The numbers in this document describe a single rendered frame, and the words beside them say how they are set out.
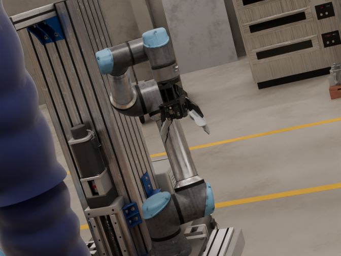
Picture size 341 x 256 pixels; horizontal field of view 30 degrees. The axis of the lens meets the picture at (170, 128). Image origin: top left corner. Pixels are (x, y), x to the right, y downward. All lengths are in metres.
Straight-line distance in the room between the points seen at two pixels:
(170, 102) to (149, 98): 0.42
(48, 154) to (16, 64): 0.24
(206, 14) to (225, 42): 0.63
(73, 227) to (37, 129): 0.28
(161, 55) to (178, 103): 0.15
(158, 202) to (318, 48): 6.93
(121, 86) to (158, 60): 0.26
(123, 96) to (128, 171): 0.38
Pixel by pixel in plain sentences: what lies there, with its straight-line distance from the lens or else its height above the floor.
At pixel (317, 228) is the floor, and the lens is 4.70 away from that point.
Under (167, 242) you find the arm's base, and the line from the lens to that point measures 2.32.
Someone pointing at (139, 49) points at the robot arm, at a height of 1.82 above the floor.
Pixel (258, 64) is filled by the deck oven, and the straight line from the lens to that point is 9.19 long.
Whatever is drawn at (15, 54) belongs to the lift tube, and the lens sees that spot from 1.61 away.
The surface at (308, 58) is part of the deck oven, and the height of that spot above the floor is 0.29.
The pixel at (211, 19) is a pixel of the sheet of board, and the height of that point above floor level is 0.87.
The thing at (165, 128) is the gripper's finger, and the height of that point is 1.57.
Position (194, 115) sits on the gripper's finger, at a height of 1.59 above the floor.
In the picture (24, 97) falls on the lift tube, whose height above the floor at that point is 1.84.
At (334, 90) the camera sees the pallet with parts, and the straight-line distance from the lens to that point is 7.82.
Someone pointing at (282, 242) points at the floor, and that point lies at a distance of 4.63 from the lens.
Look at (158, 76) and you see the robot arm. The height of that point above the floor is 1.74.
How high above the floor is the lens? 2.04
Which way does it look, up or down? 14 degrees down
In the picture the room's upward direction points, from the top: 17 degrees counter-clockwise
